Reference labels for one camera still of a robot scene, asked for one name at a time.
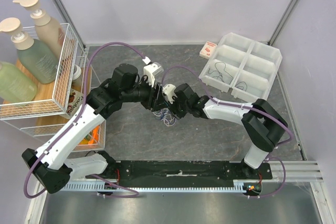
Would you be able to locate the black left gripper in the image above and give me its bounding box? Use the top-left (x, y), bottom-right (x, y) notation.
top-left (122, 75), bottom-right (171, 112)

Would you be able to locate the blue thin cable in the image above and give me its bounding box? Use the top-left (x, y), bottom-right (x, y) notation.
top-left (154, 108), bottom-right (177, 125)

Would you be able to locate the white thin cable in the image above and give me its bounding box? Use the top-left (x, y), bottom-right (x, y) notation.
top-left (153, 108), bottom-right (177, 127)

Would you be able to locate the black thin cable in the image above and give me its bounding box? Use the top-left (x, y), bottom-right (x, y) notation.
top-left (208, 61), bottom-right (233, 83)

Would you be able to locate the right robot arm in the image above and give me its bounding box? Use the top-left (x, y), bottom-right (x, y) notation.
top-left (163, 83), bottom-right (288, 179)

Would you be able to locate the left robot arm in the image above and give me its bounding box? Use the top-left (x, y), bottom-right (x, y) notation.
top-left (22, 63), bottom-right (175, 194)

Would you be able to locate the small red white box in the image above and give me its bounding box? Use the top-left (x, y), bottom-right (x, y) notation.
top-left (199, 41), bottom-right (217, 59)

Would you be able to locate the white plastic compartment tray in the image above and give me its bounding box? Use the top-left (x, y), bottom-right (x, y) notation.
top-left (199, 33), bottom-right (282, 102)

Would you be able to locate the orange snack packet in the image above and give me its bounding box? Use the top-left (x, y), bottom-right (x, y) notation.
top-left (80, 125), bottom-right (100, 145)

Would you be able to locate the brown white snack bag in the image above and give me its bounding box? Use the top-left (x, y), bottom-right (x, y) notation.
top-left (61, 89), bottom-right (83, 119)

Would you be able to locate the small white cup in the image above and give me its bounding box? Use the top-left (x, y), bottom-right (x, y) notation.
top-left (72, 65), bottom-right (82, 82)

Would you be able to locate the wooden shelf board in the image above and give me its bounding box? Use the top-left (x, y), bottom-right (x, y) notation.
top-left (1, 57), bottom-right (87, 136)

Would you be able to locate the grey-green pump bottle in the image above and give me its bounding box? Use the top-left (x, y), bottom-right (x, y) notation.
top-left (1, 17), bottom-right (58, 84)

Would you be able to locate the beige pump bottle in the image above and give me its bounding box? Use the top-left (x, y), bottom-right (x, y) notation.
top-left (13, 0), bottom-right (65, 59)

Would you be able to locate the light green bottle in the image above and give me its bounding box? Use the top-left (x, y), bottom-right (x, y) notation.
top-left (1, 61), bottom-right (38, 103)

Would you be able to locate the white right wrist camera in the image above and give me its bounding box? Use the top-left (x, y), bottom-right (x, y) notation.
top-left (162, 83), bottom-right (177, 104)

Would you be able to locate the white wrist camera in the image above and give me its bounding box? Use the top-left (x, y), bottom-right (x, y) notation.
top-left (142, 57), bottom-right (163, 87)
top-left (162, 83), bottom-right (177, 104)

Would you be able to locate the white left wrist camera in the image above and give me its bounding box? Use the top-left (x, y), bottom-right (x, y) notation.
top-left (142, 57), bottom-right (163, 87)

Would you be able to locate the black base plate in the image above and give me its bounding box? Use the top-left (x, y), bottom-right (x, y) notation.
top-left (99, 161), bottom-right (272, 187)

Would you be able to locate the white slotted cable duct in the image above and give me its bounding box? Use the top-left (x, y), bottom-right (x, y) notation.
top-left (61, 179), bottom-right (246, 193)

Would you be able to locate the white wire basket shelf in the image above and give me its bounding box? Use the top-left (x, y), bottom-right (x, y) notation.
top-left (0, 23), bottom-right (107, 159)

